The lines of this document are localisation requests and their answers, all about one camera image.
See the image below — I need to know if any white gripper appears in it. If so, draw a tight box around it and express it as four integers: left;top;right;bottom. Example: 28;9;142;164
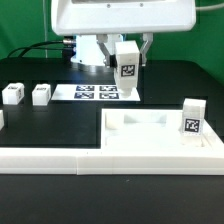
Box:
51;0;196;68

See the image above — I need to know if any white square table top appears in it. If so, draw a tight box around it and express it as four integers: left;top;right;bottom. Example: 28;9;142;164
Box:
101;109;224;150

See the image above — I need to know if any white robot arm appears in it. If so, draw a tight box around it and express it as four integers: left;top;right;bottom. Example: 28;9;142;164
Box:
51;0;224;66

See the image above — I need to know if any white sheet with fiducial tags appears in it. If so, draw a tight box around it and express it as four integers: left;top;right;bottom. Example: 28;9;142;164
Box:
52;84;140;101

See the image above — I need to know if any white U-shaped obstacle fence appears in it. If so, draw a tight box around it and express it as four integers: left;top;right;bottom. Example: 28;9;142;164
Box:
0;109;224;176

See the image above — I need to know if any black cable on table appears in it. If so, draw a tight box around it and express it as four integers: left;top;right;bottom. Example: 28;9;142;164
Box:
7;39;78;60

